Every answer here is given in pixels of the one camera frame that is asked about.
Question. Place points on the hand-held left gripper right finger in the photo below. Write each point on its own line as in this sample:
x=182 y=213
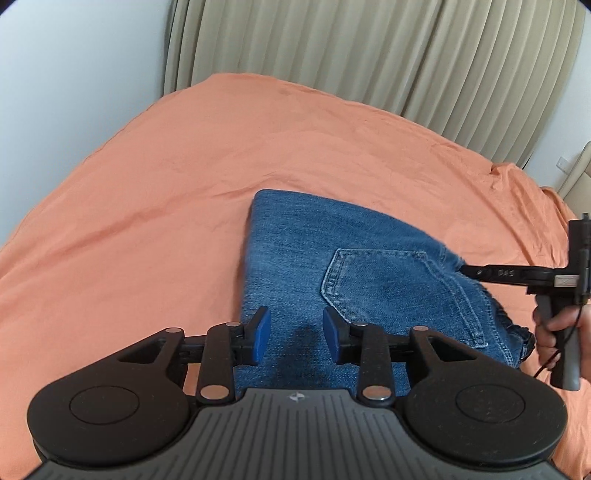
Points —
x=330 y=333

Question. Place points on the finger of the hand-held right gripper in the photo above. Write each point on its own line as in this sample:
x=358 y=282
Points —
x=503 y=272

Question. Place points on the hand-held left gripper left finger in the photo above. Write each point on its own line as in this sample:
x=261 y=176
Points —
x=262 y=333

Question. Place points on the blue denim pants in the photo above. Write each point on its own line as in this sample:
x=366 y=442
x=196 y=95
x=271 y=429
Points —
x=300 y=240

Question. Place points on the person's right hand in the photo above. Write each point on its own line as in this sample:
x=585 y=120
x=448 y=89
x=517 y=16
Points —
x=565 y=325

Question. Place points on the beige padded headboard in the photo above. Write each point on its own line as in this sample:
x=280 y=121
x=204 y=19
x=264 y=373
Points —
x=579 y=177

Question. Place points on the orange bed sheet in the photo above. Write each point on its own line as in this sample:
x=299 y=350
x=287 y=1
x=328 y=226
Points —
x=138 y=207

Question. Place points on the beige pleated curtain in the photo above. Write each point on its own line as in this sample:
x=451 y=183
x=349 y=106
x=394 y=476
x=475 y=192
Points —
x=351 y=50

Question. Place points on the white wall socket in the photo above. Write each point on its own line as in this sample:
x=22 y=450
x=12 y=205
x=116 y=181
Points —
x=563 y=165

